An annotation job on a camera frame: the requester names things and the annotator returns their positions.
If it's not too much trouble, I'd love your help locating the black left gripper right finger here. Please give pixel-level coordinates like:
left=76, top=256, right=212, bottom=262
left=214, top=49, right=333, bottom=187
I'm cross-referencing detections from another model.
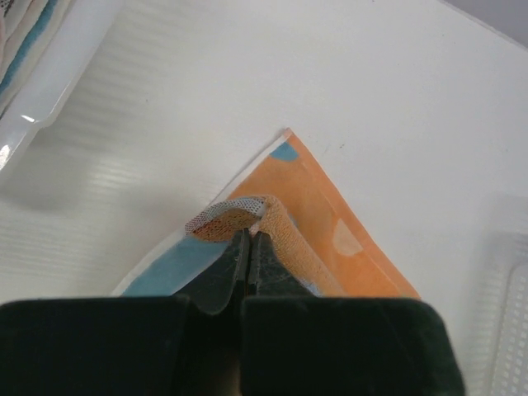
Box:
left=243, top=233, right=465, bottom=395

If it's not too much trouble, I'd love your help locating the orange polka dot towel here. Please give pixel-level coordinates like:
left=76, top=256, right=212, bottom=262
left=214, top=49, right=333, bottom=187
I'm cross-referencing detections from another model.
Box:
left=115, top=130, right=417, bottom=298

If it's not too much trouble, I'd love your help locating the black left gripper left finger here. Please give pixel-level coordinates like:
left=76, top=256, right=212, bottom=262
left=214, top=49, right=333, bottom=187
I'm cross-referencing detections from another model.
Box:
left=1, top=230, right=251, bottom=395

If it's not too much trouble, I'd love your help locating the white perforated basket left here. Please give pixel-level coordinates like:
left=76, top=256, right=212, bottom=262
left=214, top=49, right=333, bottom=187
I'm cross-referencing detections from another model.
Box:
left=0, top=0, right=125, bottom=174

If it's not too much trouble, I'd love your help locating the white perforated basket right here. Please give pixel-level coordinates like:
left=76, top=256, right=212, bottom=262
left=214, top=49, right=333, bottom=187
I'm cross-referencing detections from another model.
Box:
left=474, top=232, right=527, bottom=395

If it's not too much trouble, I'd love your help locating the light blue orange towel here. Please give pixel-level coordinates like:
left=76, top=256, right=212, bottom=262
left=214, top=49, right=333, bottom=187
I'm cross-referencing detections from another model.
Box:
left=1, top=0, right=71, bottom=111

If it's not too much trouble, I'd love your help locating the white perforated basket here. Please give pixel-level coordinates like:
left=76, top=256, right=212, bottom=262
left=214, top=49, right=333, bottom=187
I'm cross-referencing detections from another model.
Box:
left=474, top=232, right=527, bottom=395
left=0, top=0, right=125, bottom=174

